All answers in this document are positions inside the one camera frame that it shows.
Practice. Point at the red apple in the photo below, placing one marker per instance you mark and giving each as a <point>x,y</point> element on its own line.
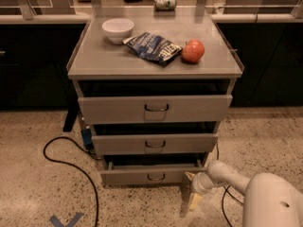
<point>193,51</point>

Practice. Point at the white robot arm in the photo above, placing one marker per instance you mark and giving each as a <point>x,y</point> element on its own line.
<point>269,200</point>

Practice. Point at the crumpled white green can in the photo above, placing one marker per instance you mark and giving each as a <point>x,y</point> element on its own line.
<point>164,4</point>

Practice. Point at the blue power adapter box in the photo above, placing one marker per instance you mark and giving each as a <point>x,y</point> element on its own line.
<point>86,136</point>

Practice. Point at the grey middle drawer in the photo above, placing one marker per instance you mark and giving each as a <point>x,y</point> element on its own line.
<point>154,143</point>

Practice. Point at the grey drawer cabinet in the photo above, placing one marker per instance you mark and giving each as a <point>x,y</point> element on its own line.
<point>103,69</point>

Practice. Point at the grey bottom drawer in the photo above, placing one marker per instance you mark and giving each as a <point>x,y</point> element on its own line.
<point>132,175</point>

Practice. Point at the grey top drawer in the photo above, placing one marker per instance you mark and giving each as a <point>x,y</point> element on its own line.
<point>147,109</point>

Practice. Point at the grey drawer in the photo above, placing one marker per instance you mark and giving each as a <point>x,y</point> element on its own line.
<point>147,109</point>
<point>132,175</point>
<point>154,143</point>

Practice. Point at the blue chip bag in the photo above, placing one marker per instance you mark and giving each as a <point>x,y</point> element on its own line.
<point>153,48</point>

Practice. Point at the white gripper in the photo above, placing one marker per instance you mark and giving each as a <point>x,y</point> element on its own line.
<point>198,183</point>

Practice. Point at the white ceramic bowl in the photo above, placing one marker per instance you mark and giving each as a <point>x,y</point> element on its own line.
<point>118,29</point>

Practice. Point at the dark lab counter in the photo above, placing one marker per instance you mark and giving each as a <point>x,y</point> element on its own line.
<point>33,68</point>

